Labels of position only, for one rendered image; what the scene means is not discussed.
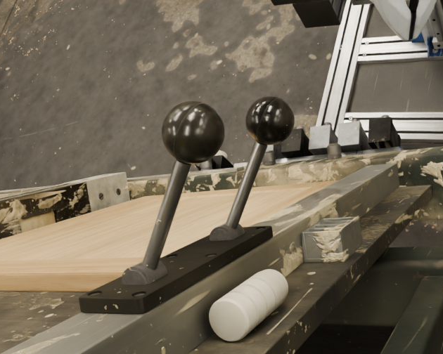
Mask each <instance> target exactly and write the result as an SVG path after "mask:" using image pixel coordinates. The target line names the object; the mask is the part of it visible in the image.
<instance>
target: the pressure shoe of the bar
mask: <svg viewBox="0 0 443 354"><path fill-rule="evenodd" d="M53 223H56V220H55V216H54V212H53V211H50V212H47V213H44V214H39V215H36V216H32V217H29V218H24V219H21V220H20V225H21V230H22V233H23V232H27V231H30V230H34V229H37V228H40V227H44V226H46V225H51V224H53Z"/></svg>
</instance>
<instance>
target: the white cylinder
mask: <svg viewBox="0 0 443 354"><path fill-rule="evenodd" d="M287 295H288V283H287V281H286V279H285V278H284V276H283V275H282V274H280V273H279V272H278V271H276V270H272V269H266V270H263V271H260V272H258V273H256V274H254V275H253V276H252V277H250V278H249V279H247V280H246V281H244V282H243V283H242V284H240V285H238V286H237V287H236V288H235V289H233V290H231V291H230V292H229V293H227V294H226V295H224V296H223V297H221V298H220V299H219V300H217V301H215V302H214V303H213V304H212V306H211V308H210V313H209V320H210V325H211V327H212V329H213V330H214V332H215V333H216V335H217V336H219V337H220V338H222V339H223V340H226V341H231V342H234V341H240V340H241V339H243V338H244V337H245V336H246V335H247V334H249V333H250V332H251V331H252V330H253V329H254V328H255V327H256V326H257V325H258V324H259V323H260V322H262V321H263V320H264V319H265V318H266V317H268V316H269V315H270V314H271V313H272V312H274V311H275V310H276V309H277V308H278V307H279V306H280V305H281V304H282V303H283V302H284V300H285V298H286V297H287Z"/></svg>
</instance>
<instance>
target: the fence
mask: <svg viewBox="0 0 443 354"><path fill-rule="evenodd" d="M398 187H399V175H398V169H397V163H393V164H379V165H370V166H366V167H364V168H362V169H360V170H358V171H356V172H354V173H352V174H350V175H348V176H346V177H344V178H342V179H340V180H339V181H337V182H335V183H333V184H331V185H329V186H327V187H325V188H323V189H321V190H319V191H317V192H315V193H313V194H311V195H310V196H308V197H305V198H304V199H301V200H300V201H298V202H296V203H294V204H291V205H290V206H287V207H286V208H284V209H282V210H280V211H278V212H276V213H274V214H272V215H270V216H268V217H266V218H264V219H262V220H260V221H258V222H256V223H255V224H253V225H251V226H249V227H255V226H271V227H272V231H273V237H272V238H270V239H268V240H267V241H265V242H263V243H261V244H260V245H258V246H257V247H255V248H254V249H251V250H250V251H248V252H247V253H245V254H243V255H242V256H240V257H238V258H237V259H235V260H233V261H232V262H230V263H228V264H226V265H225V266H223V267H221V268H220V269H218V270H216V271H214V272H213V273H211V274H210V275H208V276H207V277H204V278H203V279H201V280H200V281H198V282H196V283H195V284H193V285H191V286H190V287H188V288H186V289H185V290H183V291H181V292H179V293H178V294H176V295H175V296H173V297H172V298H170V299H168V300H166V301H165V302H163V303H161V304H160V305H158V306H156V307H154V308H153V309H151V310H149V311H148V312H147V313H143V314H128V313H83V312H81V313H79V314H77V315H75V316H73V317H71V318H69V319H67V320H65V321H63V322H61V323H60V324H57V325H56V326H54V327H52V328H50V329H47V330H46V331H44V332H42V333H40V334H38V335H36V336H34V337H32V338H31V339H28V340H26V341H24V342H22V343H20V344H18V345H17V346H14V347H12V348H10V349H8V350H7V351H5V352H3V353H1V354H188V353H189V352H191V351H192V350H193V349H194V348H195V347H197V346H198V345H199V344H201V343H202V342H203V341H204V340H205V339H207V338H208V337H209V336H211V335H212V334H213V333H214V330H213V329H212V327H211V325H210V320H209V313H210V308H211V306H212V304H213V303H214V302H215V301H217V300H219V299H220V298H221V297H223V296H224V295H226V294H227V293H229V292H230V291H231V290H233V289H235V288H236V287H237V286H238V285H240V284H242V283H243V282H244V281H246V280H247V279H249V278H250V277H252V276H253V275H254V274H256V273H258V272H260V271H263V270H266V269H272V270H276V271H278V272H279V273H280V274H282V275H283V276H284V277H285V276H287V275H288V274H289V273H291V272H292V271H293V270H294V269H296V268H297V267H298V266H300V265H301V264H302V263H304V256H303V248H302V236H301V232H303V231H304V230H306V229H307V228H309V227H311V226H312V225H313V224H315V223H317V222H318V221H320V220H321V219H322V218H346V217H357V216H358V217H359V218H361V217H362V216H363V215H364V214H365V213H367V212H368V211H369V210H371V209H372V208H373V207H374V206H375V205H377V204H378V203H379V202H381V201H382V200H383V199H385V198H386V197H387V196H388V195H390V194H391V193H392V192H394V191H395V190H396V189H397V188H398Z"/></svg>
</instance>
